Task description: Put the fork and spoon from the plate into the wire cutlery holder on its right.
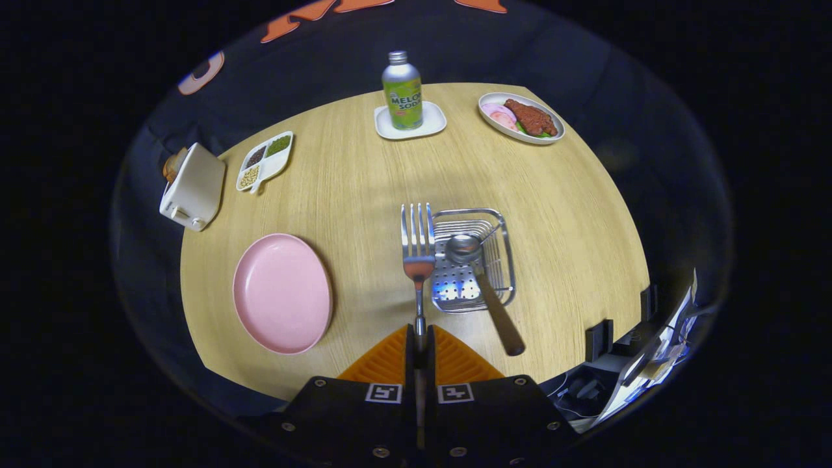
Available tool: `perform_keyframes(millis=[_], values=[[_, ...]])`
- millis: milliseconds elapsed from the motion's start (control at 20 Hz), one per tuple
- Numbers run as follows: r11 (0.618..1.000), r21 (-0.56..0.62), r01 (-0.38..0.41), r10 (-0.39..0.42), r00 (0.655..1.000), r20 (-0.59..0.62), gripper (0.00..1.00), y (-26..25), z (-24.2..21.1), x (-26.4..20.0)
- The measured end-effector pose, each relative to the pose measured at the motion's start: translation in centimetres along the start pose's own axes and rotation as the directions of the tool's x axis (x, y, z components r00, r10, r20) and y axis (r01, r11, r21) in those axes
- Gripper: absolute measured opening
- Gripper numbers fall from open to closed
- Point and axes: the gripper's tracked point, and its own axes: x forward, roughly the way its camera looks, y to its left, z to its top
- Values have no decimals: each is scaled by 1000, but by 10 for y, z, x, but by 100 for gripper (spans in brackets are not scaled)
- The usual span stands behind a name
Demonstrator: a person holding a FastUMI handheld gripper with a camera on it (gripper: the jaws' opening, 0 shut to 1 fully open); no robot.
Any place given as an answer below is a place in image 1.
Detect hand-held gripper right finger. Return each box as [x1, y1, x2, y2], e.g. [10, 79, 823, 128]
[426, 324, 580, 466]

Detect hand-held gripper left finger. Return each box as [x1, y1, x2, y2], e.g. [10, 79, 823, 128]
[260, 324, 417, 466]

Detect metal spoon with brown handle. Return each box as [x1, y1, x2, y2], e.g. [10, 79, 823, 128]
[445, 234, 526, 357]

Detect metal fork with brown handle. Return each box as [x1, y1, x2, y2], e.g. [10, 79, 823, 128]
[400, 203, 437, 449]

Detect square metal drainer basket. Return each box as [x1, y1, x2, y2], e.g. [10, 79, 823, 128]
[426, 208, 517, 314]

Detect pink plate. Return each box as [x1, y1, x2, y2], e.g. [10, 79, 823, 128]
[233, 233, 333, 355]

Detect white divided bean dish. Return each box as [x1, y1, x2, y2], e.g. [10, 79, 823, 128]
[235, 131, 294, 194]

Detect white toaster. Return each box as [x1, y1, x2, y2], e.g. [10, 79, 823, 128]
[159, 142, 226, 232]

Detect white oval plate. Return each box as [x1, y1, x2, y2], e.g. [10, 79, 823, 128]
[478, 92, 566, 144]

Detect white square coaster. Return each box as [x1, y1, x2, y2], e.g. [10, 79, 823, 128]
[374, 101, 448, 140]

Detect pink ham slices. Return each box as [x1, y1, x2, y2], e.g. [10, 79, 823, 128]
[481, 103, 519, 133]

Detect brown meat steak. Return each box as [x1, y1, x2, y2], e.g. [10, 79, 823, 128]
[504, 98, 558, 137]

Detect toasted bread slice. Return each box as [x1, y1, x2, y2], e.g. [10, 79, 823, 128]
[162, 147, 189, 183]

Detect green soda bottle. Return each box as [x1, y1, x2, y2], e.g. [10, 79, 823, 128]
[382, 51, 424, 131]

